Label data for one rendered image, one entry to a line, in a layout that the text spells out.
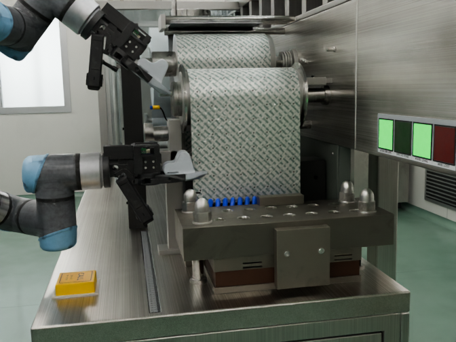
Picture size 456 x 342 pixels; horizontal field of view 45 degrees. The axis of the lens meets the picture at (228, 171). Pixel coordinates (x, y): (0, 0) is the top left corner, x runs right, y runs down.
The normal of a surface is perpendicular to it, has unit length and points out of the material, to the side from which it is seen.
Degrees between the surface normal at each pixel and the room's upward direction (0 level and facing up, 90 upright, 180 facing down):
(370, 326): 90
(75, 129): 90
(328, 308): 90
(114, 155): 90
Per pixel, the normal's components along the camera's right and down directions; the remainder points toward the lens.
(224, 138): 0.18, 0.15
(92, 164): 0.14, -0.35
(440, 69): -0.98, 0.05
